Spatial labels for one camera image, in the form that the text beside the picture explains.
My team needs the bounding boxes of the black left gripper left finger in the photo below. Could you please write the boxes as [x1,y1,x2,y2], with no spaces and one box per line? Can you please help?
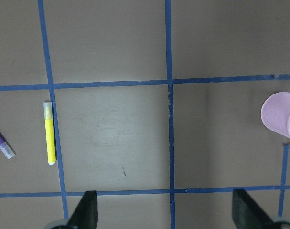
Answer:
[66,191,98,229]

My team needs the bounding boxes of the purple highlighter pen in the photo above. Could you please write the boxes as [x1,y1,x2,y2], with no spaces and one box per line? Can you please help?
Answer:
[0,134,15,159]

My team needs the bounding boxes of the pink mesh cup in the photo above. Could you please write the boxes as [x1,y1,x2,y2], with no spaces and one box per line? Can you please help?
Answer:
[261,92,290,139]

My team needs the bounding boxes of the yellow highlighter pen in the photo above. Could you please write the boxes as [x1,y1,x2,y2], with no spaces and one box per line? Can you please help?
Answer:
[43,102,56,165]

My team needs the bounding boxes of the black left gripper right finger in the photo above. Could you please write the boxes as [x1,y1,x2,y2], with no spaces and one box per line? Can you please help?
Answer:
[232,189,274,229]

